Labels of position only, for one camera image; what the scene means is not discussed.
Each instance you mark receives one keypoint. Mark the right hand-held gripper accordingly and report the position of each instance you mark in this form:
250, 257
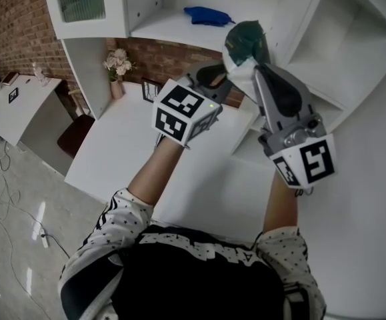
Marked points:
302, 158

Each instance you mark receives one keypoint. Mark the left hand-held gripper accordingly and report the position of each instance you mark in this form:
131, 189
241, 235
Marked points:
179, 112

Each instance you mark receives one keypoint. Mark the green and white cloth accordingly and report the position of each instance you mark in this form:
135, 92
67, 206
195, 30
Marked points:
242, 38

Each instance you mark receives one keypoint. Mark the person's right forearm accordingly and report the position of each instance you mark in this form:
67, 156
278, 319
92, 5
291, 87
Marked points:
281, 202

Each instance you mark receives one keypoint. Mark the person's left forearm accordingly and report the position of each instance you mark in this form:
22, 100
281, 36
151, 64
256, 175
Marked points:
156, 172

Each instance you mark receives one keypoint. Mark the white desk with drawers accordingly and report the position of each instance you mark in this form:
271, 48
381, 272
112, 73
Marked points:
129, 145

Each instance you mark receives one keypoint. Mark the small white desk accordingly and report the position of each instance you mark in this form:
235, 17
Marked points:
29, 112

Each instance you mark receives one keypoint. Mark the blue cloth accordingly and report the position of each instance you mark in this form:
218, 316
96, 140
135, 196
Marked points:
206, 15

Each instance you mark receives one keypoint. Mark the pink vase with pale flowers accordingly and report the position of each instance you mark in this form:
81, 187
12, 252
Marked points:
116, 90

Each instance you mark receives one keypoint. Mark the large white table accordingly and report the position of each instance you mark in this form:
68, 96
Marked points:
362, 212

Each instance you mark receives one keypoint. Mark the wooden chair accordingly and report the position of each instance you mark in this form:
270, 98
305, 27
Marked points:
76, 93

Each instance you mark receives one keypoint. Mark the dark brown stool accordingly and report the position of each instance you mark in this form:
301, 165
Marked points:
76, 132

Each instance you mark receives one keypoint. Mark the white figurine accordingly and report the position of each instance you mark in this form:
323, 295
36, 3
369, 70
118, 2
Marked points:
40, 77

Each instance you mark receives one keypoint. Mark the dark red book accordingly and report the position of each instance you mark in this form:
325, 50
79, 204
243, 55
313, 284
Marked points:
10, 78

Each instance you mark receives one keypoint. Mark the white power strip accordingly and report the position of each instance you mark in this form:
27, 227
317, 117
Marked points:
44, 238

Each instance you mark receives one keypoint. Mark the black standing picture frame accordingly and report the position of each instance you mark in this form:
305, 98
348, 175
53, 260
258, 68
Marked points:
146, 90

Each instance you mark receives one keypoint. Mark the small black picture frame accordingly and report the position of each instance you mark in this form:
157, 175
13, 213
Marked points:
13, 95

